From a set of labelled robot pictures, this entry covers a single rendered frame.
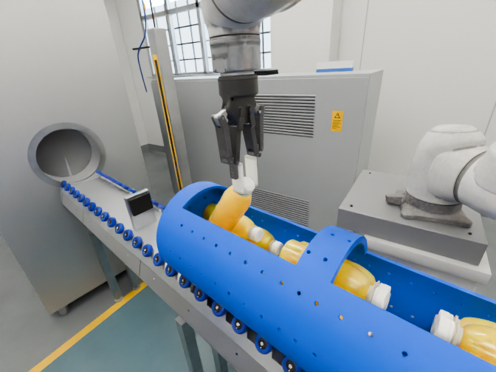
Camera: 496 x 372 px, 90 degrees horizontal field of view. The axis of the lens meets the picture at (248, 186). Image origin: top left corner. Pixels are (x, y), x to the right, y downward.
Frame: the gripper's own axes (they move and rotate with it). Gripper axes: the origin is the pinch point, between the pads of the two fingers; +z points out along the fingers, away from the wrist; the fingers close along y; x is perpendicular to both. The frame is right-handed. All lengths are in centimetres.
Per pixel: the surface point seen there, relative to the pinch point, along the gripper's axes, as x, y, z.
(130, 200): -61, 3, 24
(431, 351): 37.9, 8.5, 12.4
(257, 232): -1.7, -5.0, 19.3
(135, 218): -62, 3, 33
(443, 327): 38.9, 0.9, 15.4
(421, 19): -20, -265, -50
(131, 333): -100, 13, 131
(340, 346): 28.1, 12.0, 16.8
